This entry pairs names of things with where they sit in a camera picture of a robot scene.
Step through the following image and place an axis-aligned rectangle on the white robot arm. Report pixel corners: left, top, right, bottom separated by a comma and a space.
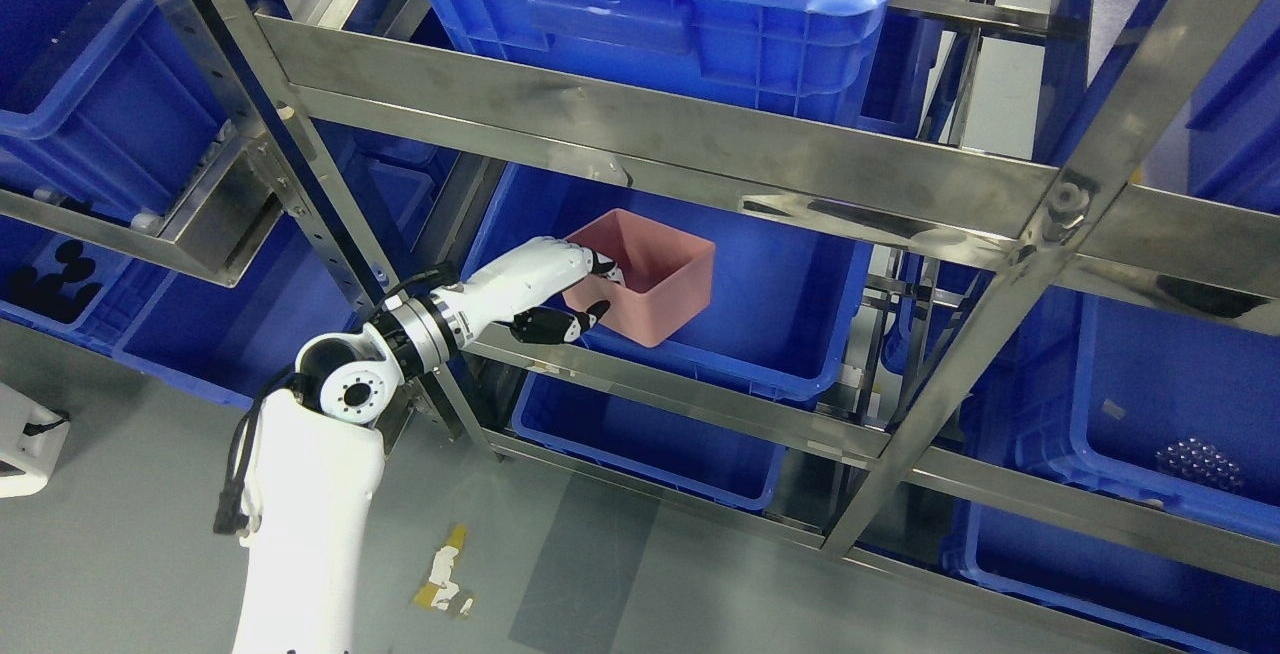
214, 323, 404, 653

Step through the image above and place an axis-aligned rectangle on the blue upper left bin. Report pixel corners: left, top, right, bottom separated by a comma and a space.
1, 0, 228, 221

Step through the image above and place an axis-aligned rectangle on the stainless steel shelf rack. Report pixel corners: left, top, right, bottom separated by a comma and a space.
0, 0, 1280, 654

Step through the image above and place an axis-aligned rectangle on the blue lower left bin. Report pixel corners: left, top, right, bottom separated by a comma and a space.
1, 218, 355, 410

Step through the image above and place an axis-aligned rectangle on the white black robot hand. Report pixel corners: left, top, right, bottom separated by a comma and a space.
431, 235, 625, 348

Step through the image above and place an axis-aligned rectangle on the torn tape on floor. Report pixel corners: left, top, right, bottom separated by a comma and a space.
411, 525, 475, 619

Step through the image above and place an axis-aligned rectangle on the blue right shelf bin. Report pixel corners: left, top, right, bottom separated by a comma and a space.
1010, 284, 1280, 545

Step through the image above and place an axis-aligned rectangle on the blue bottom right bin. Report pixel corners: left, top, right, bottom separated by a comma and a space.
940, 502, 1279, 653

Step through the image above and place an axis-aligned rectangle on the blue bottom shelf bin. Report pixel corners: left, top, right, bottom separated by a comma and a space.
511, 375, 787, 511

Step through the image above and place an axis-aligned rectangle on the blue middle shelf container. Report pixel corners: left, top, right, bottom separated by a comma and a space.
461, 163, 872, 402

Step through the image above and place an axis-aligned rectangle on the white device at edge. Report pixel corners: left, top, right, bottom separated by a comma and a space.
1, 384, 70, 499

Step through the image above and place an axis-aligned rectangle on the blue top shelf bin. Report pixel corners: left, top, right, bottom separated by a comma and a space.
429, 0, 890, 124

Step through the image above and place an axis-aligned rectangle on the blue shelf bin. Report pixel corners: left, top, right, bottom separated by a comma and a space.
429, 0, 890, 124
1010, 284, 1280, 545
511, 375, 787, 511

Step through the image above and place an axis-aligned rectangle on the pink plastic storage box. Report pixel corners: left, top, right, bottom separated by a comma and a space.
562, 209, 717, 348

